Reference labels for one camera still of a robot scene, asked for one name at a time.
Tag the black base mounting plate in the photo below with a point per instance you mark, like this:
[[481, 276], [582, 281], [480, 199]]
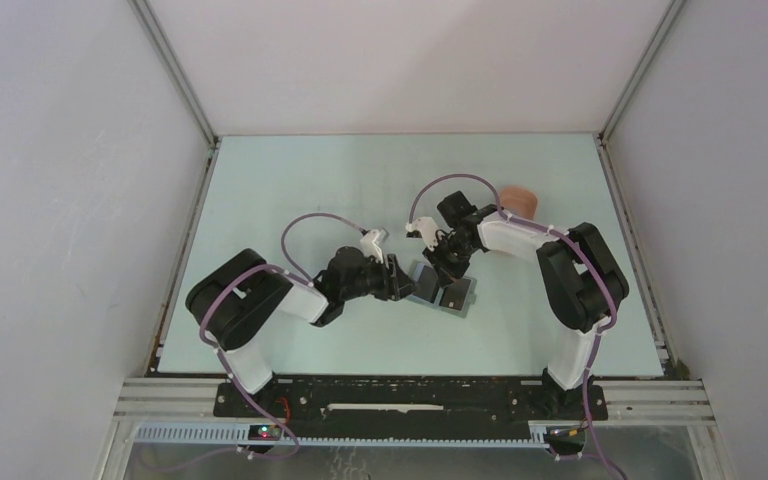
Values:
[[471, 408]]

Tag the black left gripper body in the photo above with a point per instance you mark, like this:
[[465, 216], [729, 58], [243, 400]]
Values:
[[372, 279]]

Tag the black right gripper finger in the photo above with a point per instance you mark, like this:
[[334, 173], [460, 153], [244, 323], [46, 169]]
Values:
[[440, 260], [455, 268]]

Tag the aluminium frame rail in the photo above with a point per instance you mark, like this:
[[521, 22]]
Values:
[[181, 410]]

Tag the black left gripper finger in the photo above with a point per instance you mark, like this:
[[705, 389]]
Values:
[[396, 293], [397, 281]]

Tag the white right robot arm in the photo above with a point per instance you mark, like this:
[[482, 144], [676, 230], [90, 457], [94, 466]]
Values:
[[582, 280]]

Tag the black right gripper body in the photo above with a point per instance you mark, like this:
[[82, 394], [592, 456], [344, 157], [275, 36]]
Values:
[[454, 248]]

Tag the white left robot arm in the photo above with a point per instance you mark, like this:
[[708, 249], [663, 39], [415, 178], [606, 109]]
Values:
[[237, 300]]

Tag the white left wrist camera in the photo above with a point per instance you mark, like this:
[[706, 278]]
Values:
[[371, 244]]

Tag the black gold-print credit card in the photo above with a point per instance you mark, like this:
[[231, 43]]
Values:
[[427, 284]]

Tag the green leather card holder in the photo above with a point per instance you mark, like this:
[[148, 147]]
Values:
[[436, 306]]

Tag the pink oval plastic tray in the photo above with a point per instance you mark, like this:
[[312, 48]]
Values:
[[520, 201]]

